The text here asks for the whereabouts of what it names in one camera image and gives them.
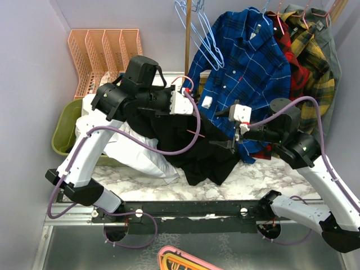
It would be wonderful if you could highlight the black shirt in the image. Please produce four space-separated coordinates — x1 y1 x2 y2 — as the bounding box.
127 110 241 186

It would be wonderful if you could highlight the pink wire hanger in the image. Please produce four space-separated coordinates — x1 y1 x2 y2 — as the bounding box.
171 75 205 139

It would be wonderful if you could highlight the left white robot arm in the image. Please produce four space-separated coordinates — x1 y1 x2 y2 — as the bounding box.
46 55 174 222

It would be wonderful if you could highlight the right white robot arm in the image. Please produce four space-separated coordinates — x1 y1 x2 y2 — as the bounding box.
216 96 359 253

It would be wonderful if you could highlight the blue plaid shirt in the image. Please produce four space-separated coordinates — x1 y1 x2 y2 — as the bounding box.
181 7 291 164

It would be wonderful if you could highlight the yellow plaid shirt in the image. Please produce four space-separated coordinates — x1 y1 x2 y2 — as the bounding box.
280 11 335 116

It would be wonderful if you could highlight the white shirt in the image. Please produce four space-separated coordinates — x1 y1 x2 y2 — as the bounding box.
75 94 179 183

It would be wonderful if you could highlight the red plaid shirt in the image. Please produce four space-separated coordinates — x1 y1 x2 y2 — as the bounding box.
249 11 309 160

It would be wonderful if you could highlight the grey shirt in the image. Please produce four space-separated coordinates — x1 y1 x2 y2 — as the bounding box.
283 4 341 137

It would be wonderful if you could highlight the pink perforated file organizer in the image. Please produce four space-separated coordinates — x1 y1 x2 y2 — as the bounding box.
67 29 143 99

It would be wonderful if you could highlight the green plastic basket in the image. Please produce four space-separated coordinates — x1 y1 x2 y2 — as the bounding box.
51 98 119 167

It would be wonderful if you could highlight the wooden clothes rack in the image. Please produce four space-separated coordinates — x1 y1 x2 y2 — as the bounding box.
174 1 205 75

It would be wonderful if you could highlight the pink orange object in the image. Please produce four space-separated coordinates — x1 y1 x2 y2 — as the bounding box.
157 245 221 270

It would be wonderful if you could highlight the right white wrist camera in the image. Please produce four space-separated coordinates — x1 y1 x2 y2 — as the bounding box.
228 104 252 135

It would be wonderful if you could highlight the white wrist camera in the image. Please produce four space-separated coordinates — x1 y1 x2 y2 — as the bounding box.
228 104 252 135
169 91 195 115

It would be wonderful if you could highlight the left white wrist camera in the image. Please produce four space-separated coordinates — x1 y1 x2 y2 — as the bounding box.
169 91 195 115

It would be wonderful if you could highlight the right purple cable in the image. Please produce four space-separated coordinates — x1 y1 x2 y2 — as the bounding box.
244 96 360 245

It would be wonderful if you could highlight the purple cable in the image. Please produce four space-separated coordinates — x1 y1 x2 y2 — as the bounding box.
47 91 202 249
244 96 360 245

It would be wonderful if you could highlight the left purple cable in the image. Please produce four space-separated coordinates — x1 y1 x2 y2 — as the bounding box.
47 91 202 249

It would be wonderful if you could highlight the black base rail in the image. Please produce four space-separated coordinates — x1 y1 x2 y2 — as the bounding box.
92 200 275 235

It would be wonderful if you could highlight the blue wire hanger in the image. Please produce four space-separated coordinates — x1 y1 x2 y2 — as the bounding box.
247 0 274 34
191 4 224 70

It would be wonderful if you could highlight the aluminium frame rail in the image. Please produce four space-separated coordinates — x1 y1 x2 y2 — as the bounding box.
32 198 96 270

